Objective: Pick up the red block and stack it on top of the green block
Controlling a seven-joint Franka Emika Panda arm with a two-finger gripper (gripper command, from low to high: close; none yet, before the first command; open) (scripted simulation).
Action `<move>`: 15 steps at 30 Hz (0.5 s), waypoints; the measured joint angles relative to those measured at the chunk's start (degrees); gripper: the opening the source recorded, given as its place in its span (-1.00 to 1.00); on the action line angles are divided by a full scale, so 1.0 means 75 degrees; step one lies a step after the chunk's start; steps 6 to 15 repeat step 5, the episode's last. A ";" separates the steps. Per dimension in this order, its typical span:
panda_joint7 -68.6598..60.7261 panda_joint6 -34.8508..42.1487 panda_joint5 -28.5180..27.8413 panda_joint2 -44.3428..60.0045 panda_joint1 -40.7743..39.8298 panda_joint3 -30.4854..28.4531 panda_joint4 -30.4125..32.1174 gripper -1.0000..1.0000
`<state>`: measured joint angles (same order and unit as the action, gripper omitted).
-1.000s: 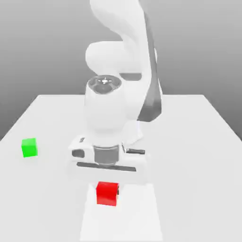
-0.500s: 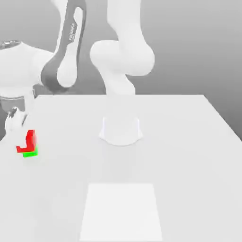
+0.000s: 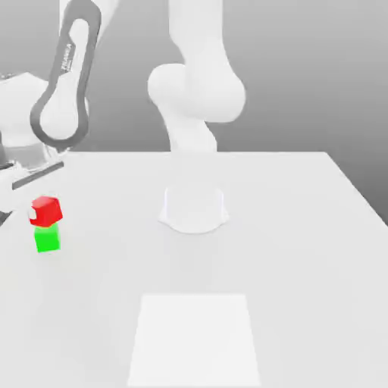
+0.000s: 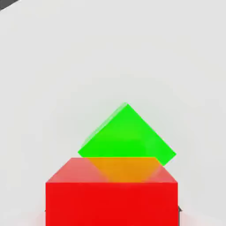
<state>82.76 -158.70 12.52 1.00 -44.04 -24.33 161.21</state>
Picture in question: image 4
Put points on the small green cube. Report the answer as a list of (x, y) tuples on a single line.
[(126, 134)]

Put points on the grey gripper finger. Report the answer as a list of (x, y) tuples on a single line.
[(179, 216)]

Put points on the small red cube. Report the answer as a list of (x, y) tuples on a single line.
[(111, 203)]

